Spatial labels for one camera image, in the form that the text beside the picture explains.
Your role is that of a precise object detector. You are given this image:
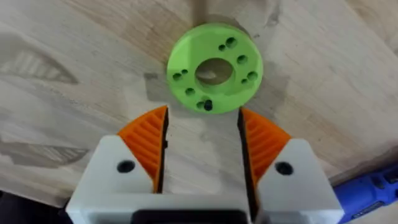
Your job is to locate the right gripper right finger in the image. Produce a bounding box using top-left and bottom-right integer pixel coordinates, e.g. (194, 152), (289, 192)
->
(238, 107), (345, 224)

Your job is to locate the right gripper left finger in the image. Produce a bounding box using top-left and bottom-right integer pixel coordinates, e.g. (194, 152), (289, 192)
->
(65, 105), (170, 224)

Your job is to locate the blue electric screwdriver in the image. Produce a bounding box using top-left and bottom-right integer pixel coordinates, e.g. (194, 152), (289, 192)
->
(332, 164), (398, 224)

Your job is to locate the green disc with holes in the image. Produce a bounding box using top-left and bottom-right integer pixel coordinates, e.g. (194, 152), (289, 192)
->
(166, 23), (264, 114)

